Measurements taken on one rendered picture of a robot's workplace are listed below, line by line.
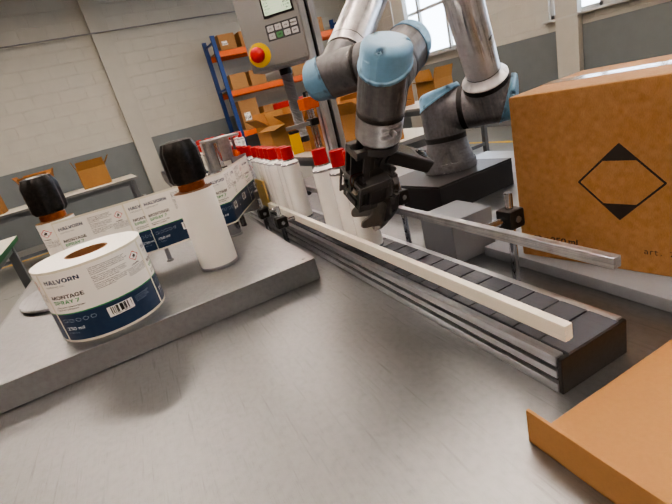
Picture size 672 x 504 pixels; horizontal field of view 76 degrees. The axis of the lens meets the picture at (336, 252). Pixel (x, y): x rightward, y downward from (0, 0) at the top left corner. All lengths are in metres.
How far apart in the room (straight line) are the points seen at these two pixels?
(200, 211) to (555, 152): 0.70
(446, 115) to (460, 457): 0.95
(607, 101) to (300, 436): 0.58
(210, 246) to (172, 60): 8.03
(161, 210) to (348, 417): 0.83
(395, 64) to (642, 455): 0.51
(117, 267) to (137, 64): 8.04
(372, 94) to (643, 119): 0.35
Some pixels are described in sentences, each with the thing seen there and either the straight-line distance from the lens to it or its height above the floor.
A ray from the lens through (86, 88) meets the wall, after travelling 8.73.
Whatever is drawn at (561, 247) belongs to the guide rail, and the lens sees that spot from 0.58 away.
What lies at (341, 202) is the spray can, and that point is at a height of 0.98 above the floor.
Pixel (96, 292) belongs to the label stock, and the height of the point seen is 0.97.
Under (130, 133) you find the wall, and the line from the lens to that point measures 8.64.
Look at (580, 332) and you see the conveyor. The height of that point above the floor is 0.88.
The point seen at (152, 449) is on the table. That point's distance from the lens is 0.66.
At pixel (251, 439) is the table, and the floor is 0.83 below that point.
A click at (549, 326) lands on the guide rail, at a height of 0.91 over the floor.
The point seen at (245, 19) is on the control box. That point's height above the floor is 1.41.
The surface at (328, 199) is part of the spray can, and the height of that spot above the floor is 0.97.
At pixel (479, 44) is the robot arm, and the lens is 1.16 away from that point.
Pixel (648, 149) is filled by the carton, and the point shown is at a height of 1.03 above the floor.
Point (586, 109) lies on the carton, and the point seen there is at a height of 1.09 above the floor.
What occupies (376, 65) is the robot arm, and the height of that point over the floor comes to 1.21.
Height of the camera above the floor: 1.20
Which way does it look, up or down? 20 degrees down
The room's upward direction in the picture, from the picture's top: 15 degrees counter-clockwise
